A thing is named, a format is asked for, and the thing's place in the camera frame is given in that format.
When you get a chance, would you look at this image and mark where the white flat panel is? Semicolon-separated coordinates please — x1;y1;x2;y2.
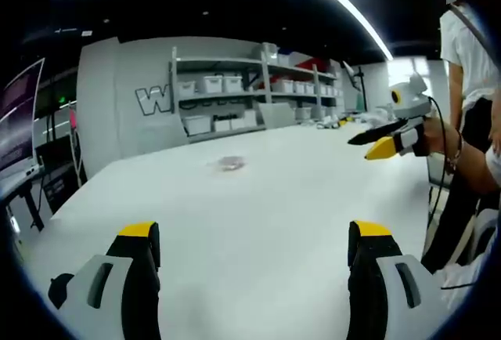
257;103;297;130

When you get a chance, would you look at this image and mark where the black and white stand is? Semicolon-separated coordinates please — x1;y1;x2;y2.
339;60;369;113

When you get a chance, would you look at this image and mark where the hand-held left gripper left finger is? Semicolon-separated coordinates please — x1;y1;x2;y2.
47;221;161;340

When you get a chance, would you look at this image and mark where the white side desk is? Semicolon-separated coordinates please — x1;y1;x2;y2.
0;164;46;232

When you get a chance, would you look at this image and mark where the computer monitor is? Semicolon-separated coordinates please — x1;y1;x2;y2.
0;57;46;173

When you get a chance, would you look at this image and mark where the ceiling light strip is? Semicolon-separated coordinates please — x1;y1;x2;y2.
284;0;395;60

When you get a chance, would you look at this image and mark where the beaded bracelet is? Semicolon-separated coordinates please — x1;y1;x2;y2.
445;130;465;175

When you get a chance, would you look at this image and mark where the thin black cable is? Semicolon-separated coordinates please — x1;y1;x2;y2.
440;280;478;291

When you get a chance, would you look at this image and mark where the person's right hand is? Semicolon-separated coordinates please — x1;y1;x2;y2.
422;118;462;157

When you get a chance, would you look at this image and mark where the grey metal shelf unit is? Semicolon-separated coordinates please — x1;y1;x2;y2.
168;43;346;139

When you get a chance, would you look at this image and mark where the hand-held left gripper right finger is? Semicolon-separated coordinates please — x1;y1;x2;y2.
346;220;451;340

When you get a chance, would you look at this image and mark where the row of white storage bins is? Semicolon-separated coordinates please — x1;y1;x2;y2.
178;74;344;136

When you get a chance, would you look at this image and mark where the black cabinet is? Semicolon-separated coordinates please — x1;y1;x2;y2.
35;143;88;214

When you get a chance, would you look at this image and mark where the white chair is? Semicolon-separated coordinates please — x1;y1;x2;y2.
456;206;501;269

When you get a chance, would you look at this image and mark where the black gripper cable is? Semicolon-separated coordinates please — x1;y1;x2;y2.
424;96;452;251

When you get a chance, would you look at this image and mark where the pile of white clutter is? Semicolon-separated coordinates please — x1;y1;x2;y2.
315;105;393;131

